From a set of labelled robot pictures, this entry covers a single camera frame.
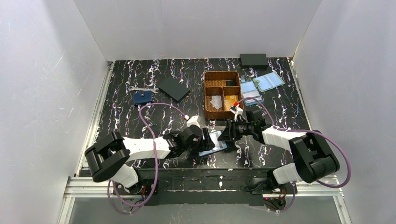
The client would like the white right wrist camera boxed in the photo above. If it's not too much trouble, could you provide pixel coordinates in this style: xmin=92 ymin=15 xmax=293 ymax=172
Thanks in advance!
xmin=229 ymin=102 xmax=246 ymax=122

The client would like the light blue card sleeve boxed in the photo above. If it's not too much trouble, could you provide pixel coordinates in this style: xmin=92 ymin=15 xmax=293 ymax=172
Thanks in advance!
xmin=240 ymin=81 xmax=263 ymax=103

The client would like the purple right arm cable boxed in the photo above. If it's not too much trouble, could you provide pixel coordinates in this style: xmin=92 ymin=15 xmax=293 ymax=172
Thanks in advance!
xmin=235 ymin=97 xmax=353 ymax=214

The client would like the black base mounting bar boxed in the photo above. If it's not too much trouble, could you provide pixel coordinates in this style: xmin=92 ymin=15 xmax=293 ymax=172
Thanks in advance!
xmin=113 ymin=168 xmax=297 ymax=207

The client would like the black leather card holder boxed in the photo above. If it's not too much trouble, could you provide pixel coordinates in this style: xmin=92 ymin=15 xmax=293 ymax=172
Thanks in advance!
xmin=198 ymin=130 xmax=227 ymax=156

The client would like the silver metal wrench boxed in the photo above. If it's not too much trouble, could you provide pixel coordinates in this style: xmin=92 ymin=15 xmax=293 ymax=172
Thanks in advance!
xmin=129 ymin=87 xmax=159 ymax=94

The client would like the brown woven divided basket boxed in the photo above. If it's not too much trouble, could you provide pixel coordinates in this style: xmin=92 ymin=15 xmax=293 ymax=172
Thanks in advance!
xmin=203 ymin=71 xmax=242 ymax=119

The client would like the silver card in basket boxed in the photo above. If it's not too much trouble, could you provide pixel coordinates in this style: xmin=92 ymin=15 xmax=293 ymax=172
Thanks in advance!
xmin=210 ymin=95 xmax=223 ymax=110

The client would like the light green card sleeve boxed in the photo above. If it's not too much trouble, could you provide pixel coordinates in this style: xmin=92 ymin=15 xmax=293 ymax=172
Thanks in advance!
xmin=253 ymin=72 xmax=285 ymax=92

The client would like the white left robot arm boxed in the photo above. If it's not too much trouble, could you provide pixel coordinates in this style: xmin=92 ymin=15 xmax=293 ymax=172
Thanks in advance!
xmin=85 ymin=125 xmax=219 ymax=188

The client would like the black rectangular box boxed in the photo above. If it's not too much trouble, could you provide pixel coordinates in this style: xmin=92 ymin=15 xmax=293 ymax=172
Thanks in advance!
xmin=240 ymin=54 xmax=269 ymax=68

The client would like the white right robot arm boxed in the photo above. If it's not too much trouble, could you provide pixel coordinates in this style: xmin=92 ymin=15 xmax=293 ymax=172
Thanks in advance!
xmin=218 ymin=110 xmax=340 ymax=188

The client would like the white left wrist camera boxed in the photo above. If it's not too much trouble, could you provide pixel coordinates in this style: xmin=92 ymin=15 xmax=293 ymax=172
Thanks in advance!
xmin=184 ymin=114 xmax=200 ymax=127

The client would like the navy blue small wallet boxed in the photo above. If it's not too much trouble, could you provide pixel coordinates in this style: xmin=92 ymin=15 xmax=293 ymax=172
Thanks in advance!
xmin=133 ymin=91 xmax=153 ymax=105

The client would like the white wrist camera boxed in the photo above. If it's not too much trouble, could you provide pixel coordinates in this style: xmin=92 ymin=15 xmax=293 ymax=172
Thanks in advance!
xmin=229 ymin=102 xmax=246 ymax=122
xmin=184 ymin=114 xmax=200 ymax=127

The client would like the black flat square pad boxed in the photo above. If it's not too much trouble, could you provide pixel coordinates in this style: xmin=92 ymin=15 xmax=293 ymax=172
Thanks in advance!
xmin=157 ymin=77 xmax=190 ymax=102

